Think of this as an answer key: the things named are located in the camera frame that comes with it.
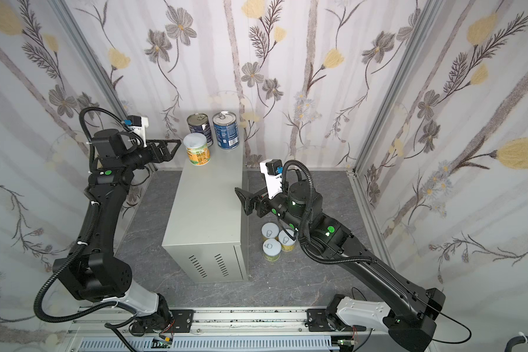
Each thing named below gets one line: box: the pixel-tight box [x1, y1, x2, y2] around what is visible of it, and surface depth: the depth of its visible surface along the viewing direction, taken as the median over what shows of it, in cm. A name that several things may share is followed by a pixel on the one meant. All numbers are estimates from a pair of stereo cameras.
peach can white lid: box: [183, 132, 212, 167], surface depth 73 cm
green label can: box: [262, 238, 282, 262], surface depth 88 cm
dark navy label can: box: [186, 112, 214, 147], surface depth 76 cm
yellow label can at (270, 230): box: [261, 221, 281, 241], surface depth 92 cm
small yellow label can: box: [278, 228, 297, 252], surface depth 90 cm
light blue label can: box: [211, 110, 240, 151], surface depth 77 cm
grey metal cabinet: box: [162, 144, 249, 284], surface depth 65 cm
